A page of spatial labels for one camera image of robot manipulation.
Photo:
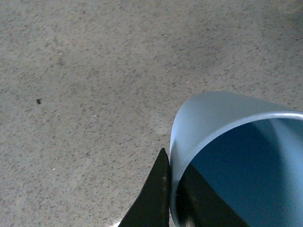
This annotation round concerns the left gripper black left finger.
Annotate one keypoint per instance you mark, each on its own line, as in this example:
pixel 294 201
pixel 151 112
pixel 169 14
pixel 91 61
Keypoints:
pixel 151 208

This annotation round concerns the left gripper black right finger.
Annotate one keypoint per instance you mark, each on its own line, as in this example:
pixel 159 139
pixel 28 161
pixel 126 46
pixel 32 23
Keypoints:
pixel 199 205

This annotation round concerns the light blue plastic cup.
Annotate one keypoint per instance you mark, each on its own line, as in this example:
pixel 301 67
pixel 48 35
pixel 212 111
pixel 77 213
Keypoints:
pixel 249 150

